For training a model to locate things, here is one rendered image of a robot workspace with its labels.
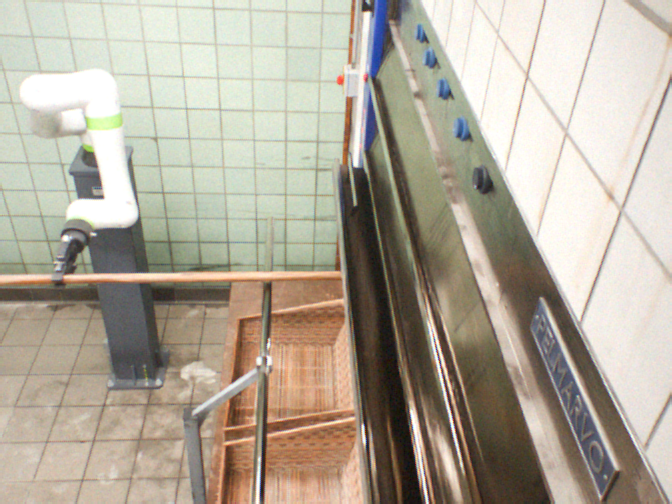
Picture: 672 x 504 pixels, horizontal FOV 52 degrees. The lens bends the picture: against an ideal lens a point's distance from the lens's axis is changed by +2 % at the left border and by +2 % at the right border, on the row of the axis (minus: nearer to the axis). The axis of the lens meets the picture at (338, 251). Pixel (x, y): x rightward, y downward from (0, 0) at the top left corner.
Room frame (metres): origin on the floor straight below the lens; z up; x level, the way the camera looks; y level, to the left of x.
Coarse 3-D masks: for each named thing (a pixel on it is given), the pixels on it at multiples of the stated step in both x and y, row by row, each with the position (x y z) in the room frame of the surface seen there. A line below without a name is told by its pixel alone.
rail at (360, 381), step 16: (336, 160) 2.03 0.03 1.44; (336, 176) 1.93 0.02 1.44; (336, 192) 1.84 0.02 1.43; (352, 272) 1.43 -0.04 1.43; (352, 288) 1.36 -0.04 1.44; (352, 304) 1.30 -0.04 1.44; (352, 320) 1.24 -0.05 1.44; (352, 336) 1.18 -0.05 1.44; (352, 352) 1.14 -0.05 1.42; (368, 416) 0.94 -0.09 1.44; (368, 432) 0.90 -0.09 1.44; (368, 448) 0.86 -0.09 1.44; (368, 464) 0.82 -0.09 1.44; (368, 480) 0.79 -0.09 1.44; (368, 496) 0.76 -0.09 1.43
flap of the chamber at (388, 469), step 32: (352, 224) 1.69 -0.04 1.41; (352, 256) 1.53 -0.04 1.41; (384, 288) 1.41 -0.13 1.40; (384, 320) 1.28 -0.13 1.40; (384, 352) 1.17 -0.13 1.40; (352, 384) 1.06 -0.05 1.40; (384, 384) 1.06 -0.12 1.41; (384, 416) 0.97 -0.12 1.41; (384, 448) 0.89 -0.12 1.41; (384, 480) 0.81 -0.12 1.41; (416, 480) 0.82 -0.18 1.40
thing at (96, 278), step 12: (0, 276) 1.58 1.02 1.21; (12, 276) 1.59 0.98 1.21; (24, 276) 1.59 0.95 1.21; (36, 276) 1.59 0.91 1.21; (48, 276) 1.60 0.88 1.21; (72, 276) 1.60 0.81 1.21; (84, 276) 1.61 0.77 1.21; (96, 276) 1.61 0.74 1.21; (108, 276) 1.62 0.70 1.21; (120, 276) 1.62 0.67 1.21; (132, 276) 1.62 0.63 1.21; (144, 276) 1.63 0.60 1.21; (156, 276) 1.63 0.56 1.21; (168, 276) 1.63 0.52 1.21; (180, 276) 1.64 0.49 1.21; (192, 276) 1.64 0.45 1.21; (204, 276) 1.65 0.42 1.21; (216, 276) 1.65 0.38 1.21; (228, 276) 1.65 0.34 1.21; (240, 276) 1.66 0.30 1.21; (252, 276) 1.66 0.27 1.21; (264, 276) 1.67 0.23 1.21; (276, 276) 1.67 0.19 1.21; (288, 276) 1.67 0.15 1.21; (300, 276) 1.68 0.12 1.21; (312, 276) 1.68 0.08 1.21; (324, 276) 1.69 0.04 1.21; (336, 276) 1.69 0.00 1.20
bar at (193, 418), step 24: (264, 264) 1.78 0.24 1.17; (264, 288) 1.65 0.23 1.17; (264, 312) 1.53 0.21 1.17; (264, 336) 1.43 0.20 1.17; (264, 360) 1.33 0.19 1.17; (240, 384) 1.32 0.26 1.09; (264, 384) 1.25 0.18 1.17; (192, 408) 1.33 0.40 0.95; (264, 408) 1.17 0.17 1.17; (192, 432) 1.30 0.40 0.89; (264, 432) 1.09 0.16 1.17; (192, 456) 1.30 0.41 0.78; (264, 456) 1.02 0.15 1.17; (192, 480) 1.29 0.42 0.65; (264, 480) 0.96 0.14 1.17
